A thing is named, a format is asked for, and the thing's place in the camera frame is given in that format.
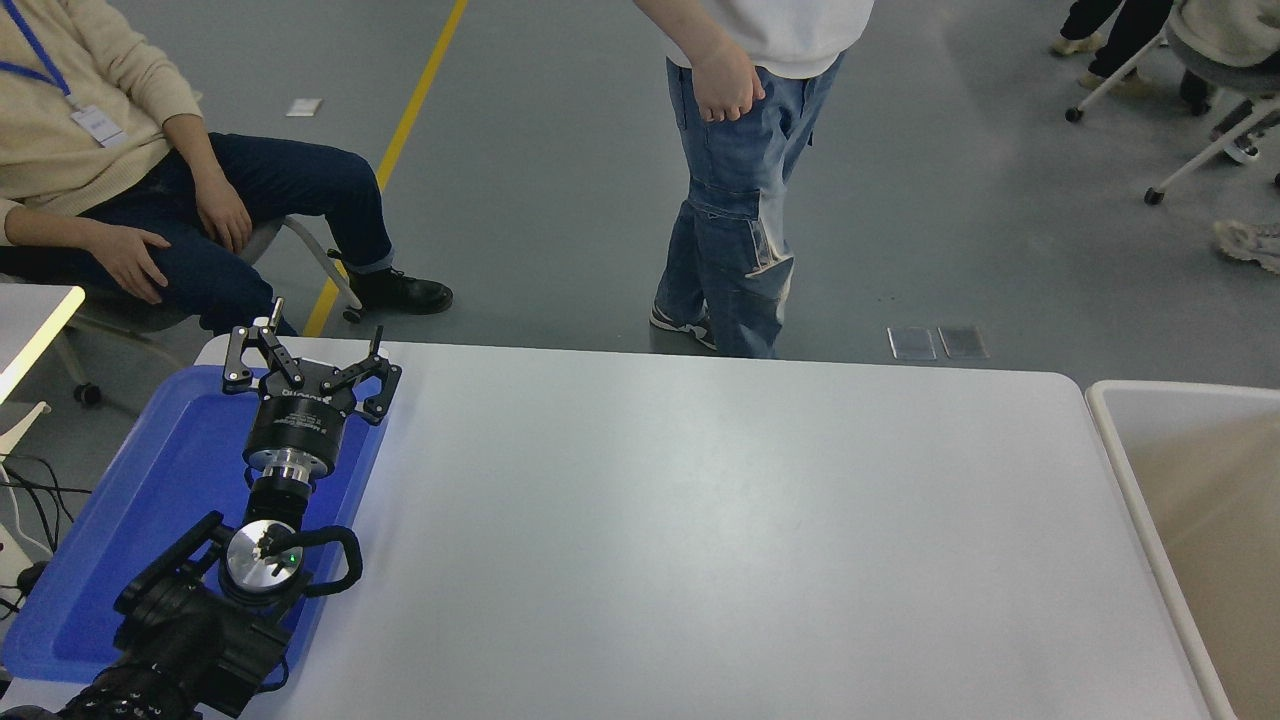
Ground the white side table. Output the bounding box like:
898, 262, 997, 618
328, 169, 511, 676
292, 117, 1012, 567
0, 283, 86, 403

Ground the large pale bin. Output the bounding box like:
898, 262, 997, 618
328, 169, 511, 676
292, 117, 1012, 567
1084, 380, 1280, 720

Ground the person's left hand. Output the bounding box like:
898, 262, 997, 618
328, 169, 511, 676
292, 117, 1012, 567
195, 175, 253, 254

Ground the white plastic part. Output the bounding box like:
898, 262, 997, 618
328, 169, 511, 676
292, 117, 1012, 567
0, 402, 49, 463

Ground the blue plastic tray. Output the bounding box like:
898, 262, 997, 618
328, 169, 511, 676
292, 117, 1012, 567
0, 365, 389, 686

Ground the black floor cable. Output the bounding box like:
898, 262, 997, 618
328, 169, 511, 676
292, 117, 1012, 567
0, 455, 91, 621

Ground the grey office chair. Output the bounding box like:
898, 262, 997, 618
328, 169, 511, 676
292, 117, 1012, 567
0, 215, 366, 409

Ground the person's right hand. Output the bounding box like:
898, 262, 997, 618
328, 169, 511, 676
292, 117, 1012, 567
95, 225, 173, 304
690, 38, 766, 123

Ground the blue lanyard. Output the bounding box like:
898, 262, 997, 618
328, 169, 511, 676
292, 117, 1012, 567
0, 0, 77, 103

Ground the white name badge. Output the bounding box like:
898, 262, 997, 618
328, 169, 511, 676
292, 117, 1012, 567
70, 104, 129, 150

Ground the white power strip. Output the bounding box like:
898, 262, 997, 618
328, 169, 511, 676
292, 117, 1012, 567
0, 525, 31, 601

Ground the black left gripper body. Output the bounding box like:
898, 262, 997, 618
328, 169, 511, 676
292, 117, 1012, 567
244, 357, 358, 466

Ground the white-legged chair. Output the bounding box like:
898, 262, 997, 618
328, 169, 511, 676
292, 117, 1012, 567
1063, 0, 1280, 207

